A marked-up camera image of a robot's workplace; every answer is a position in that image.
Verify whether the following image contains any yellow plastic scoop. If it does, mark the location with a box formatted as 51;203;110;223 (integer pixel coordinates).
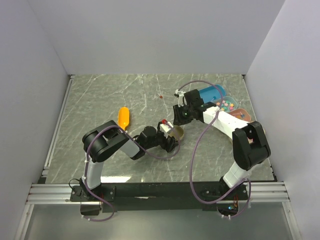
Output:
117;106;130;130

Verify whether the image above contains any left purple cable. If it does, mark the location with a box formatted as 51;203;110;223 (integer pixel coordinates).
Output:
84;124;181;223

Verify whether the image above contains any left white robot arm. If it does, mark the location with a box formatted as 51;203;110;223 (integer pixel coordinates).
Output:
79;119;182;201

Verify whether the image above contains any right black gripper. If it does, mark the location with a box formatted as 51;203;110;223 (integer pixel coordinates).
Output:
172;103;194;127

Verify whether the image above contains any black base beam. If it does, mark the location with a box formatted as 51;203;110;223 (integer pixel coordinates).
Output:
70;181;249;216

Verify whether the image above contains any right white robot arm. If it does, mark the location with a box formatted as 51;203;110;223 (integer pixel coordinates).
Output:
173;89;271;200

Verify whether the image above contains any light blue star candy tray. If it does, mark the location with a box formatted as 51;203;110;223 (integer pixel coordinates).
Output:
212;96;238;113

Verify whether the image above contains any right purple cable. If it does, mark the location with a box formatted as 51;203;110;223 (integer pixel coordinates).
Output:
174;80;252;220

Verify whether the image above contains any pink lollipop tray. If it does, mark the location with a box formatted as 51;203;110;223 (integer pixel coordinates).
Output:
229;108;252;122

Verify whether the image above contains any beige round jar lid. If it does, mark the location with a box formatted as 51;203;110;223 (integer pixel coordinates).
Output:
169;125;185;141

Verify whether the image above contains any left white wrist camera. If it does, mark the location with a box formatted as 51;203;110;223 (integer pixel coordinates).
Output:
159;119;174;137

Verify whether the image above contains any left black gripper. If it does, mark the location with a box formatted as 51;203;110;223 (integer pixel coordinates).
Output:
145;122;179;153

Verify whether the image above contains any purple cable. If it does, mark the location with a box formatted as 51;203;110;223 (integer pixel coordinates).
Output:
174;80;252;220
84;124;181;223

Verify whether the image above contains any beige gummy candy tray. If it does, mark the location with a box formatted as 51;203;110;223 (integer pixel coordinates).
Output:
228;121;266;145

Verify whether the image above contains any blue lollipop tray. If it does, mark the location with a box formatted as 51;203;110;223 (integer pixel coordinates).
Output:
199;84;226;104

